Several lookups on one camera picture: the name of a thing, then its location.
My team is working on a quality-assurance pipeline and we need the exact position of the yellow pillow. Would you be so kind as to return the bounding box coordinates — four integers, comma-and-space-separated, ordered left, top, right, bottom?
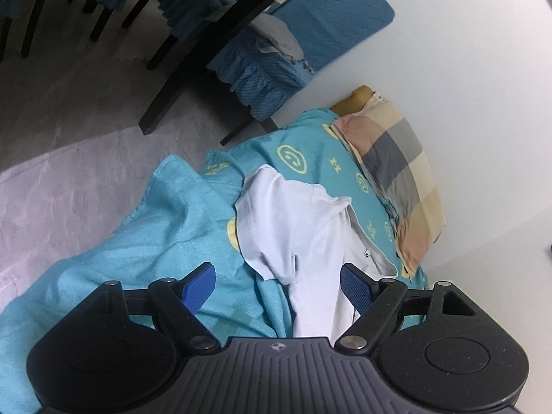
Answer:
330, 85, 376, 115

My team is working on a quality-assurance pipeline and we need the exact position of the dark dining table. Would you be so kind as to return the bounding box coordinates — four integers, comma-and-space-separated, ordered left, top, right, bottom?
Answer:
139, 0, 320, 135

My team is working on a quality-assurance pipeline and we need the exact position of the teal patterned blanket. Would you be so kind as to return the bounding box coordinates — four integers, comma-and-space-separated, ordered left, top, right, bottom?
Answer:
0, 108, 427, 414

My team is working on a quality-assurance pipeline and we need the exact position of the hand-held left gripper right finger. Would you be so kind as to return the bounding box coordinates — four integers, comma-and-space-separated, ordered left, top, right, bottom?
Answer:
334, 263, 477, 354

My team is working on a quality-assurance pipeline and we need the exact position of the white shirt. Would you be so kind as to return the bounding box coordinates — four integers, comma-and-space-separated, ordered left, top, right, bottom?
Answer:
235, 165, 400, 339

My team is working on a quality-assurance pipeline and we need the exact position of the plaid pillow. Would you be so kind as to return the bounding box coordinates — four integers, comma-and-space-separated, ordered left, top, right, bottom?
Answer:
330, 99, 447, 274

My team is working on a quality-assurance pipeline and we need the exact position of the white cloth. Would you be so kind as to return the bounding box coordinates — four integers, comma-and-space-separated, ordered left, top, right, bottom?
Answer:
254, 13, 305, 59

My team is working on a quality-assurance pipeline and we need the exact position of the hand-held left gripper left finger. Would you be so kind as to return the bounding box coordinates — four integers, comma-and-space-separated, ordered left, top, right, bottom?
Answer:
82, 262, 220, 352

